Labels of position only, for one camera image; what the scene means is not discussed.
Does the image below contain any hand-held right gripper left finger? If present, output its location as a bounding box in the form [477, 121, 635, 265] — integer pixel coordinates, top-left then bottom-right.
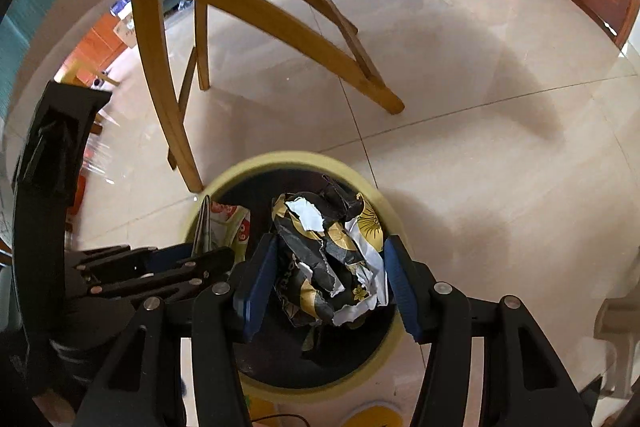
[75, 233, 279, 427]

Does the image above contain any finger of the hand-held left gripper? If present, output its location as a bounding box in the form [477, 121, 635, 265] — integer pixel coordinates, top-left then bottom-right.
[75, 243, 194, 271]
[87, 248, 236, 301]

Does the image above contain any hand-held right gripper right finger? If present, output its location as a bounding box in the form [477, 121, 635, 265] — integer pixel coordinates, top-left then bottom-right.
[382, 234, 593, 427]

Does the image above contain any black gold wrapper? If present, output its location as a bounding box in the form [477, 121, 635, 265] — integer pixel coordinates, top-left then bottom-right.
[271, 174, 392, 329]

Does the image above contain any yellow round trash bin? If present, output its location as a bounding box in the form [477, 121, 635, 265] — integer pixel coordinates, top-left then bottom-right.
[181, 151, 404, 403]

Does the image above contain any dark flat packet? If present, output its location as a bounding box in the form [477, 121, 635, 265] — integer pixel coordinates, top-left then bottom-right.
[192, 196, 217, 259]

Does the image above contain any green red snack packet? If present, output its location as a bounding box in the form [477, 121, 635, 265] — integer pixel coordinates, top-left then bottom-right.
[210, 201, 252, 249]

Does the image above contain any black bin liner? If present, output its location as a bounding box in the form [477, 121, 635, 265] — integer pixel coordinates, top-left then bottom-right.
[216, 171, 397, 384]

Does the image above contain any yellow slipper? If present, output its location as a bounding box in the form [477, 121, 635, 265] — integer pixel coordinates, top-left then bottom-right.
[344, 402, 404, 427]

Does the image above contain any wooden cabinet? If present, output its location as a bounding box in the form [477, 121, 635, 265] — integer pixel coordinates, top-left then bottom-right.
[54, 14, 132, 84]

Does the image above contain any wooden table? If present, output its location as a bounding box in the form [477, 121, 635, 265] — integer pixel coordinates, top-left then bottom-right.
[82, 0, 406, 194]

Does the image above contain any cardboard box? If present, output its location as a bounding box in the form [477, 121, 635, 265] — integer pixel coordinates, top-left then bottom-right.
[113, 0, 140, 50]

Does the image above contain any beige plastic chair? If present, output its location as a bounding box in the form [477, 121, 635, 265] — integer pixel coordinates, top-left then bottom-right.
[594, 292, 640, 401]

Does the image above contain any black cable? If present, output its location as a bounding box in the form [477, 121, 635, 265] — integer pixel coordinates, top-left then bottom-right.
[249, 414, 312, 427]

